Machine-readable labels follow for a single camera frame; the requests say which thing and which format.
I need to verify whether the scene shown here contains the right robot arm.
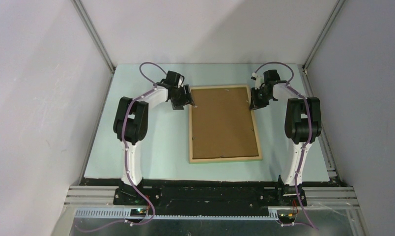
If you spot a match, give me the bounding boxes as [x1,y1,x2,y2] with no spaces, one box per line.
[250,70,322,206]

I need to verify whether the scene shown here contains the aluminium frame rails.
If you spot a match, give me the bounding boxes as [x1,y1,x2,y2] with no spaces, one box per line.
[52,186,369,236]

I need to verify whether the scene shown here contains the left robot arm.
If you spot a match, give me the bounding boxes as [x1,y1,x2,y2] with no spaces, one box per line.
[113,71,195,205]

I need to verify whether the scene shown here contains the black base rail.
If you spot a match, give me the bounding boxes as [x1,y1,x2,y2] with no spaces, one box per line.
[113,179,307,217]

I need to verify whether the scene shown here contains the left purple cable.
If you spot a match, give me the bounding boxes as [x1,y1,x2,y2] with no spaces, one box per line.
[74,62,167,234]

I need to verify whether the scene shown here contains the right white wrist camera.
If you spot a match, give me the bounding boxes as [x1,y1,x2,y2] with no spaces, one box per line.
[251,72,264,90]

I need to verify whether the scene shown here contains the brown backing board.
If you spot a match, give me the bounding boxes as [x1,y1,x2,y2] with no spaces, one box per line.
[191,87,260,160]

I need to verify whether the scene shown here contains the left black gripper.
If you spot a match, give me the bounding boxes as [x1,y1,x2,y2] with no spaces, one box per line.
[170,84,195,111]

